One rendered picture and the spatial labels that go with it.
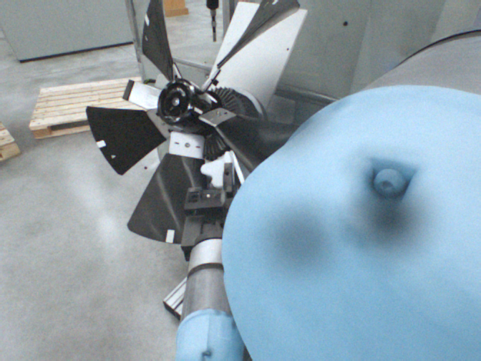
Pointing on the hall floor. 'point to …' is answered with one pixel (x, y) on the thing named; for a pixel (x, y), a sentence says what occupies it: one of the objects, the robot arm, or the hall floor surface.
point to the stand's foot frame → (175, 299)
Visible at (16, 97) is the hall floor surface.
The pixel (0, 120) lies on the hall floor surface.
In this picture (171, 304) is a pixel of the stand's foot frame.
